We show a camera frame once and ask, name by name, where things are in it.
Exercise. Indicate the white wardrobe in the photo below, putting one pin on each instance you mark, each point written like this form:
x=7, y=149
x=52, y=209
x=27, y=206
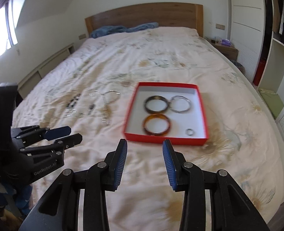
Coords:
x=248, y=16

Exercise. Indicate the red cardboard box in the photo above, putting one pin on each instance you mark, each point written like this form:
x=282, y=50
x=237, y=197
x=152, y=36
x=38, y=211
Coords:
x=132, y=136

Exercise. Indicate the beige low cabinet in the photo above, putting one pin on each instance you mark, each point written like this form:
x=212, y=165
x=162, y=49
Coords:
x=48, y=63

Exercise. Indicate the bed with floral bedspread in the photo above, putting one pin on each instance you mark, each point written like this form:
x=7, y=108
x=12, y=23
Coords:
x=156, y=57

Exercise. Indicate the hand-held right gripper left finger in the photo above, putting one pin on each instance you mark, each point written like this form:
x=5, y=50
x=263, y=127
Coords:
x=122, y=163

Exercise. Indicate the silver bangle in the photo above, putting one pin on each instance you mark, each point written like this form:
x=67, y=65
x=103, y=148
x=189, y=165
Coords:
x=172, y=108

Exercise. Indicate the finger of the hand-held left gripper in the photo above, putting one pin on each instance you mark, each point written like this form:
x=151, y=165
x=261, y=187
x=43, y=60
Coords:
x=72, y=140
x=58, y=131

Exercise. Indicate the wall switch plate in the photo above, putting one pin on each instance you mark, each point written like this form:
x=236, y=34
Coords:
x=82, y=36
x=220, y=26

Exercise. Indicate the white open shelf unit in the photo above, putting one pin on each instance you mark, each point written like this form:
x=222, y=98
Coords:
x=283, y=77

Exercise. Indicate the dark bangle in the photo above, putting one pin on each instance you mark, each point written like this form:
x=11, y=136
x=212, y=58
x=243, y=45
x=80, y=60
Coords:
x=147, y=108

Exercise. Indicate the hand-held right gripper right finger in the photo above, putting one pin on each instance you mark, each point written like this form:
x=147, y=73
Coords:
x=168, y=166

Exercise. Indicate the wooden headboard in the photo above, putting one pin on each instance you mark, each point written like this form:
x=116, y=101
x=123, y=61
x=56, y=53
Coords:
x=137, y=14

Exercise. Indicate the wooden nightstand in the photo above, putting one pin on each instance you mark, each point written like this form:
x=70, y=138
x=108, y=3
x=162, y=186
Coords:
x=226, y=49

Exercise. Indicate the person's blue clothing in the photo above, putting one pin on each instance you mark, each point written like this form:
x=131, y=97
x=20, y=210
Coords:
x=21, y=197

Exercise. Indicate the green cloth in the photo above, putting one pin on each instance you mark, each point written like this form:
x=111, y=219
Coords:
x=273, y=103

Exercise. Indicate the amber bangle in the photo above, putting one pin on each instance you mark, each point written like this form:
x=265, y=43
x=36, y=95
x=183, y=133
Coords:
x=145, y=130

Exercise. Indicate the blue blanket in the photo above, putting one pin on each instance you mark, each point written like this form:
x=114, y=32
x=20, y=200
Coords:
x=108, y=30
x=143, y=26

